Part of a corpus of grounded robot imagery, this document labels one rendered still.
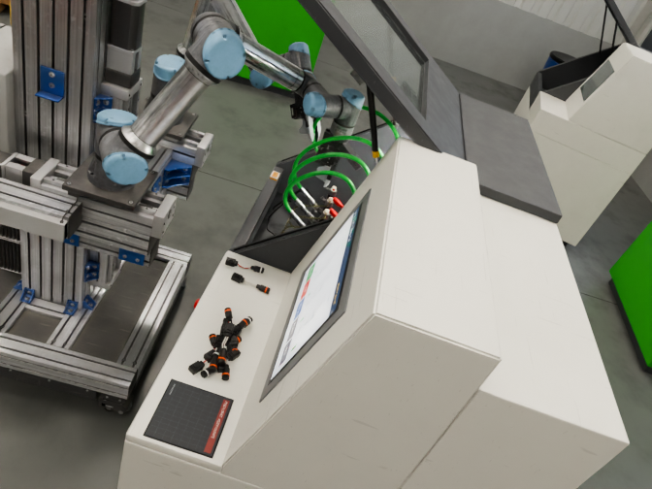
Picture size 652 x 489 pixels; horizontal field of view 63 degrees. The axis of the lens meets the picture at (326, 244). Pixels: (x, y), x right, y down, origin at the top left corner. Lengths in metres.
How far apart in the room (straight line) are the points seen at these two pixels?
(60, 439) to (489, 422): 1.80
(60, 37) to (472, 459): 1.59
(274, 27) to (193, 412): 4.21
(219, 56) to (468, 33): 7.19
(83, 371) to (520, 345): 1.71
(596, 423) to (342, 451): 0.47
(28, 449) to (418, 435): 1.70
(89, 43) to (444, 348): 1.39
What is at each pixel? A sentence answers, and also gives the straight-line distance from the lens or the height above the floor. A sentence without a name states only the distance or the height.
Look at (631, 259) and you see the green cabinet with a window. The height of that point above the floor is 0.31.
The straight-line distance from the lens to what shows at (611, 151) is 4.67.
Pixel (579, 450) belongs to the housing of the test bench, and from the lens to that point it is 1.10.
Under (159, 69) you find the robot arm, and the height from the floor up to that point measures 1.24.
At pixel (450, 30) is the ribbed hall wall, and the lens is 8.47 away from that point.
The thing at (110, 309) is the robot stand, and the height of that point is 0.21.
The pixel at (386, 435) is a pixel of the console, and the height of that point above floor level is 1.27.
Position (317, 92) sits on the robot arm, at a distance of 1.74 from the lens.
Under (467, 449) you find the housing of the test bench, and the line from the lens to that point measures 1.10.
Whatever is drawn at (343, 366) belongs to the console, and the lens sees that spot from 0.95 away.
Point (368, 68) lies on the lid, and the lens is 1.37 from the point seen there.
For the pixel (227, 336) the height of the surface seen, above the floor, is 1.02.
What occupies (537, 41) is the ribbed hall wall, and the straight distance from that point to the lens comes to 8.75.
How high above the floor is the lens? 2.10
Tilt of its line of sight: 36 degrees down
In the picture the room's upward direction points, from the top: 22 degrees clockwise
